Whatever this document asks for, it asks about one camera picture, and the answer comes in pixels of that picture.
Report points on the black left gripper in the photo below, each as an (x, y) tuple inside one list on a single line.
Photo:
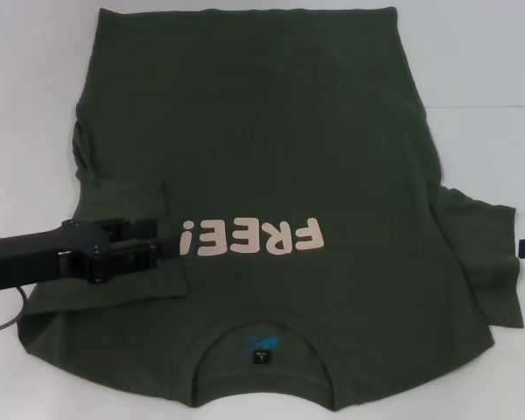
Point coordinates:
[(35, 258)]

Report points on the dark green FREE! t-shirt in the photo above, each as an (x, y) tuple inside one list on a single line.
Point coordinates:
[(267, 131)]

